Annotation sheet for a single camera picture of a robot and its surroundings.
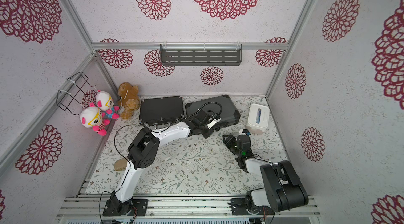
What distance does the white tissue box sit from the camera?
97 cm

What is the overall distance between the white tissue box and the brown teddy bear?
75cm

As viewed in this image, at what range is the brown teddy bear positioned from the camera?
3.42 feet
